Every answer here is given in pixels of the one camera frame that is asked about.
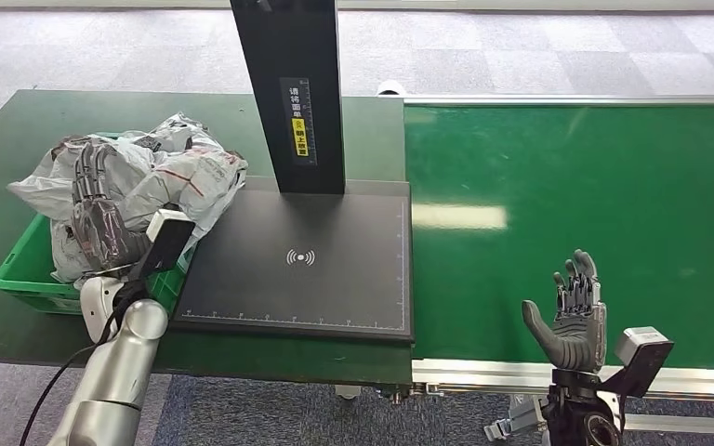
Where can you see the black scanner platform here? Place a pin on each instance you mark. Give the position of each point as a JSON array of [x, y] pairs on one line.
[[345, 289]]

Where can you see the aluminium conveyor frame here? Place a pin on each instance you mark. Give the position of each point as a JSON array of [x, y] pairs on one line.
[[486, 377]]

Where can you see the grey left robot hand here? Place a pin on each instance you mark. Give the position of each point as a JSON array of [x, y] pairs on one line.
[[101, 234]]

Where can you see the black scanner post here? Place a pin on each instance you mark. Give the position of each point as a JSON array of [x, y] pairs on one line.
[[277, 49]]

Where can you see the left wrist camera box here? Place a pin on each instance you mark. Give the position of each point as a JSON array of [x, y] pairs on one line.
[[166, 246]]

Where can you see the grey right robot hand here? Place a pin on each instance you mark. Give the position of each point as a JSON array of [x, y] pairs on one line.
[[579, 344]]

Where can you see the green plastic crate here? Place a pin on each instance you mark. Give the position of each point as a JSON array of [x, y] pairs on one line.
[[30, 271]]

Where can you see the white table foot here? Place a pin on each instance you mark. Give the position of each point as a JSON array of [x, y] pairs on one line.
[[348, 391]]

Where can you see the yellow and black post label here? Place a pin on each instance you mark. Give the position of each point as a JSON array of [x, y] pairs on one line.
[[300, 136]]

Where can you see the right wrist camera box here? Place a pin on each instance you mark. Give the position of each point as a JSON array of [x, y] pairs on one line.
[[640, 363]]

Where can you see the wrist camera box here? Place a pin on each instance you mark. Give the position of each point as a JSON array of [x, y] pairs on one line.
[[640, 363], [166, 246]]

